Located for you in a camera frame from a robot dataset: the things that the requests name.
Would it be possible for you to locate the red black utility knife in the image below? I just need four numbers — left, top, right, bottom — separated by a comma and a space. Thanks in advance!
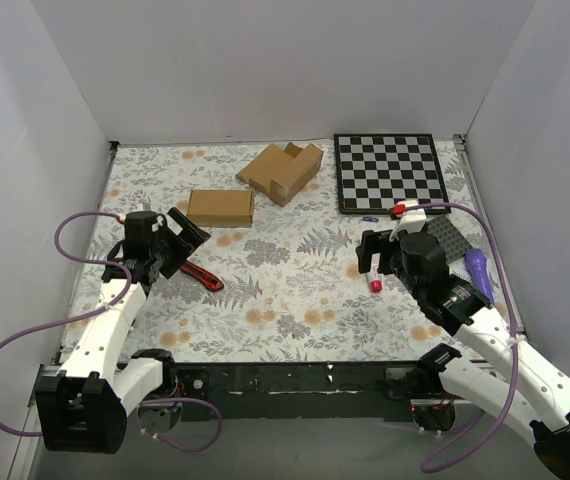
180, 261, 224, 292

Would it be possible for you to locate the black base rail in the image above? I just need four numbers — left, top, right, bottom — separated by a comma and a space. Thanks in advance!
129, 360, 466, 424

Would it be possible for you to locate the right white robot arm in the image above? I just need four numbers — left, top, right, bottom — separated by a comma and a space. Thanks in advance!
356, 230, 570, 479

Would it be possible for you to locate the grey studded baseplate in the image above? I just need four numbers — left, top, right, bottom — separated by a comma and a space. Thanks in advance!
427, 215, 472, 264

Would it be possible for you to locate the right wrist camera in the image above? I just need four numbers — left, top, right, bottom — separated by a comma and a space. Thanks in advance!
389, 200, 427, 241

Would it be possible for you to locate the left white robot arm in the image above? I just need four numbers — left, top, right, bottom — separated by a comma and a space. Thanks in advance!
35, 208, 210, 454

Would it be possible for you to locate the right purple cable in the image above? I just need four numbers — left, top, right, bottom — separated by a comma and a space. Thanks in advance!
404, 201, 521, 474

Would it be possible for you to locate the purple cable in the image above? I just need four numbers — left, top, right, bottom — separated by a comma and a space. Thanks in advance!
404, 201, 521, 474
0, 210, 224, 454

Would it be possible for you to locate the black white chessboard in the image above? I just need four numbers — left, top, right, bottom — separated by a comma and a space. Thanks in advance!
333, 133, 450, 216

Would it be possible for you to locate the purple toy microphone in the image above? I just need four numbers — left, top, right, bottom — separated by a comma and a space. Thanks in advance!
465, 248, 495, 305

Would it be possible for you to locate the open brown cardboard box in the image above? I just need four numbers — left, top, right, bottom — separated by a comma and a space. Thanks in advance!
236, 142, 323, 207

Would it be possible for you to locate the floral table mat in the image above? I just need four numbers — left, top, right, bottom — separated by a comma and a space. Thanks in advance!
101, 139, 482, 363

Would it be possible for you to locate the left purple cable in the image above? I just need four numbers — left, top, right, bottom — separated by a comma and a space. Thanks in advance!
0, 210, 224, 454

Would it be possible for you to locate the brown cardboard box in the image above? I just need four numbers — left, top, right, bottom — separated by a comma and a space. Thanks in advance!
187, 189, 254, 228
236, 142, 323, 207

